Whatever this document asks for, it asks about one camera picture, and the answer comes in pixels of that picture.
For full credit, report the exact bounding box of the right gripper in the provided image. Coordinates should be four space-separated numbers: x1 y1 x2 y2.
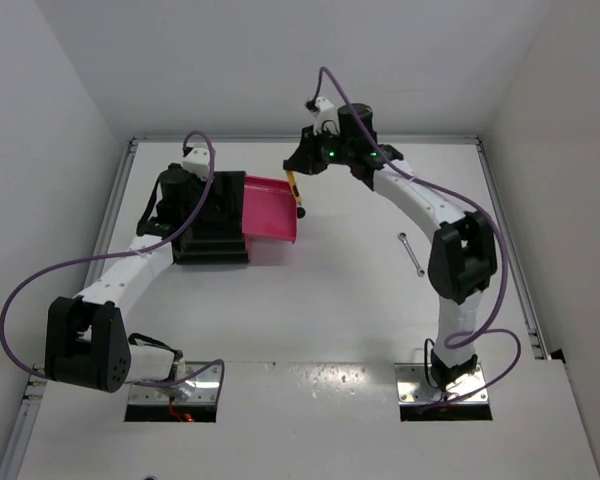
286 123 354 176

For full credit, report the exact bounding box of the black drawer cabinet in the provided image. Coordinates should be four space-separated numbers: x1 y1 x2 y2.
172 171 249 265

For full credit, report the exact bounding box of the pink top drawer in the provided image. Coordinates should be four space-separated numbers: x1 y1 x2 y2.
242 175 299 243

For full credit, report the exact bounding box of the silver wrench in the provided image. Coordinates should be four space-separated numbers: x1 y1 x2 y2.
397 232 426 278

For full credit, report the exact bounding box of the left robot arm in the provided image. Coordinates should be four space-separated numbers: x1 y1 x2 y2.
44 163 248 393

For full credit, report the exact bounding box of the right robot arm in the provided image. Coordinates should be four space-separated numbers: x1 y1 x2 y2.
283 97 497 390

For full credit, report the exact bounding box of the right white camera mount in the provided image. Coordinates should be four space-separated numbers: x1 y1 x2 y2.
305 96 339 135

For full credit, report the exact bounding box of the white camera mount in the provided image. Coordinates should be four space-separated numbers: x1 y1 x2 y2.
305 96 339 135
181 146 215 181

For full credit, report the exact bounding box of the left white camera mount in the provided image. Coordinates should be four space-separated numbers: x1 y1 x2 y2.
181 146 215 181

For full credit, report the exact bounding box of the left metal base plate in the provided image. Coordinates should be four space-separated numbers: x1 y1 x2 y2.
127 361 224 407

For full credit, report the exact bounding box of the metal base plate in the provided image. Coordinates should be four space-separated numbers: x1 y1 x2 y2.
127 361 224 407
395 363 489 406

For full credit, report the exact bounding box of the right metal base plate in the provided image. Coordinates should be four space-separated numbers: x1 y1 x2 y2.
395 363 489 406

